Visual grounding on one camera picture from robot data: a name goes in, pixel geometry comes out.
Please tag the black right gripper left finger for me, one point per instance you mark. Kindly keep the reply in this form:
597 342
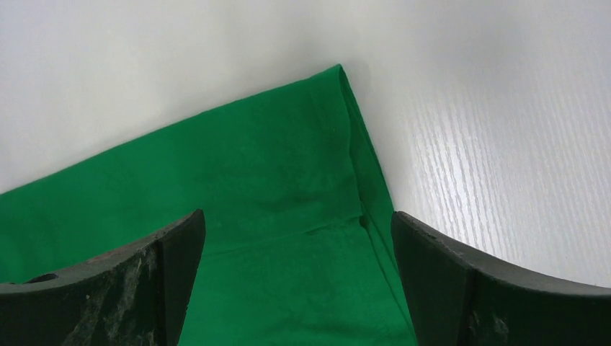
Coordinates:
136 294

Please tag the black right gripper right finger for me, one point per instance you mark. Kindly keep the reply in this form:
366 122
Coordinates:
459 295

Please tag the green t-shirt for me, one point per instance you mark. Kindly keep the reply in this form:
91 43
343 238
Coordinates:
298 248

